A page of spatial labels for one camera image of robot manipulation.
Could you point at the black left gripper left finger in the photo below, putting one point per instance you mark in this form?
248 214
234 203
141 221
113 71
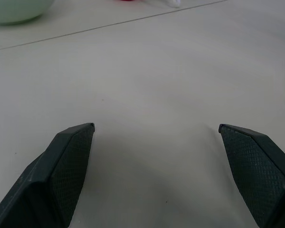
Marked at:
59 171

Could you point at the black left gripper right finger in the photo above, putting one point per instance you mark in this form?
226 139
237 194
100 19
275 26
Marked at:
254 171

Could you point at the white object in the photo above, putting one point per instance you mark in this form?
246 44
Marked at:
173 3

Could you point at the pale green bowl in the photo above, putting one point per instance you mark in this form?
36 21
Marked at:
19 10

